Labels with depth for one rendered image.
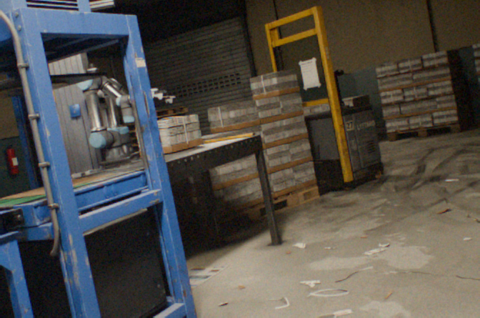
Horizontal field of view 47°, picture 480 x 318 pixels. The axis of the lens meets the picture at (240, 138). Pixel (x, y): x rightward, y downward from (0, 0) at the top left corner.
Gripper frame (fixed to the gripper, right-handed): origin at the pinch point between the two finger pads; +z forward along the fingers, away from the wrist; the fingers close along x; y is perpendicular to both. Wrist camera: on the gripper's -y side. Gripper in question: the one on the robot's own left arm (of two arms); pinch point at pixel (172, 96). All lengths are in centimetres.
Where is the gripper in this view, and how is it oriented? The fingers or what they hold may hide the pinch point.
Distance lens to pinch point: 499.2
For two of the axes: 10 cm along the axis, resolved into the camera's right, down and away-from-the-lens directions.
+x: 5.0, 0.9, -8.6
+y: 1.2, 9.8, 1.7
